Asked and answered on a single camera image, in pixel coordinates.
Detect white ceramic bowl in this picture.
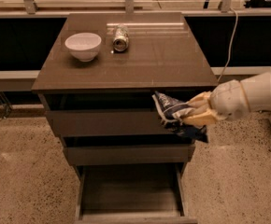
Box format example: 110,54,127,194
64,33,102,62

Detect white cable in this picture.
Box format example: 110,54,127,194
217,7,240,83

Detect blue chip bag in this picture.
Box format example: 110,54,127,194
152,91,208,143

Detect bottom grey drawer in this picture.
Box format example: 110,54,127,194
74,163,198,224

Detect middle grey drawer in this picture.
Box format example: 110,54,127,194
64,134,195,166

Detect top grey drawer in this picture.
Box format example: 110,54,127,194
37,91,211,138

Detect grey drawer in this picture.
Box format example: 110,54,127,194
74,163,198,224
64,134,195,166
37,91,211,138

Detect green and silver can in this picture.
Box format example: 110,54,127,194
113,24,129,52

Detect grey drawer cabinet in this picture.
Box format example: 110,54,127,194
31,11,220,224

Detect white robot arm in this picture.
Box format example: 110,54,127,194
181,72,271,126

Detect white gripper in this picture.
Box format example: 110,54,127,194
181,80,250,126

